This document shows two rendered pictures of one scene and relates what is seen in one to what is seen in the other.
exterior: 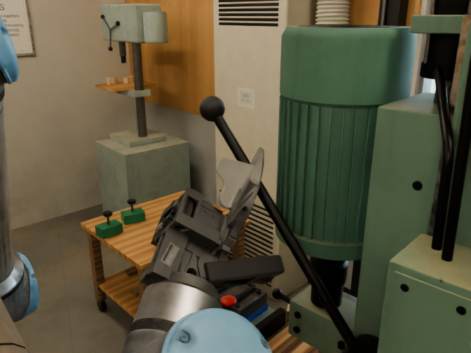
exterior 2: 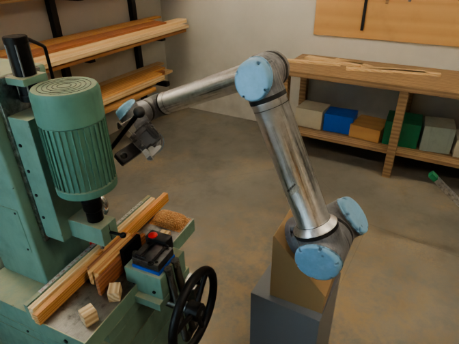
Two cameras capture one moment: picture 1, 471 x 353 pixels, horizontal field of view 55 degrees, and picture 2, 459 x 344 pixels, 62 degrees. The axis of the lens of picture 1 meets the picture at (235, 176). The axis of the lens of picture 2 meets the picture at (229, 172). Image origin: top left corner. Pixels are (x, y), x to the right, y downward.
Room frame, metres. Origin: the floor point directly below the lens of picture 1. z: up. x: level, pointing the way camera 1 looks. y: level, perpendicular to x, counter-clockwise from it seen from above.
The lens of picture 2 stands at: (1.69, -0.04, 1.81)
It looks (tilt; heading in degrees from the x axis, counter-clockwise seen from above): 30 degrees down; 162
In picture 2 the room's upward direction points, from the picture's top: 1 degrees counter-clockwise
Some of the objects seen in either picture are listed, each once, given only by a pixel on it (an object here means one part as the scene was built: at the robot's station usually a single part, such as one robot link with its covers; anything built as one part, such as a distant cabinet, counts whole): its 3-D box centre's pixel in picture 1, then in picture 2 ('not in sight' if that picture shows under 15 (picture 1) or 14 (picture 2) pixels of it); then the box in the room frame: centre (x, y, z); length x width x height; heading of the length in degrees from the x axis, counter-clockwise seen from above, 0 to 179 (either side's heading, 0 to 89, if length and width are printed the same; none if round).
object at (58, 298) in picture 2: not in sight; (113, 246); (0.59, -0.12, 0.92); 0.67 x 0.02 x 0.04; 137
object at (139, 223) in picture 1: (167, 257); not in sight; (2.07, 0.36, 0.32); 0.66 x 0.57 x 0.64; 133
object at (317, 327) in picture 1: (333, 329); (93, 228); (0.61, -0.16, 1.03); 0.14 x 0.07 x 0.09; 47
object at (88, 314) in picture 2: not in sight; (88, 314); (0.87, -0.20, 0.92); 0.04 x 0.04 x 0.04; 26
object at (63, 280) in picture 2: not in sight; (103, 248); (0.60, -0.15, 0.92); 0.60 x 0.02 x 0.05; 137
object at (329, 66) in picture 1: (338, 139); (76, 139); (0.63, -0.15, 1.35); 0.18 x 0.18 x 0.31
